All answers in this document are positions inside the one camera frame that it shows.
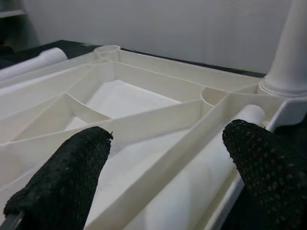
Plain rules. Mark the white plastic table top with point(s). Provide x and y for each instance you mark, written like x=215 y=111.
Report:
x=144 y=100

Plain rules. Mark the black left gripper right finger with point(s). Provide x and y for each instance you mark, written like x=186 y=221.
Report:
x=271 y=177

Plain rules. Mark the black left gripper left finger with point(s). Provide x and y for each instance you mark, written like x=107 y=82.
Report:
x=62 y=177

